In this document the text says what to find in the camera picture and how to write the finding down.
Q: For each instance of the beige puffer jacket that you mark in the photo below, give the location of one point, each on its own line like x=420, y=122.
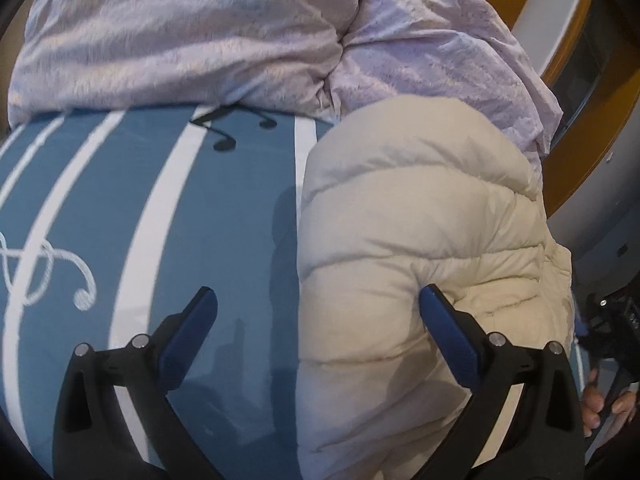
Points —
x=410, y=240

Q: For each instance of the blue music print bed sheet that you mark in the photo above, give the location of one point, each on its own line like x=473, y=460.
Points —
x=100, y=185

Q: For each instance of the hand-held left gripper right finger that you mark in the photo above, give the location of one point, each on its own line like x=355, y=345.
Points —
x=450, y=335

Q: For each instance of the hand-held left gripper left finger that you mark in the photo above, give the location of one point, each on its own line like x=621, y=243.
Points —
x=192, y=332

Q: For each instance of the lavender speckled quilt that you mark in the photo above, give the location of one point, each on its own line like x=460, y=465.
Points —
x=200, y=35

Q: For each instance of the person's right hand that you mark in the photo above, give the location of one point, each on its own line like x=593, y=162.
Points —
x=592, y=402

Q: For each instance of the orange wooden frame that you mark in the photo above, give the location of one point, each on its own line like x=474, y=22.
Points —
x=590, y=125

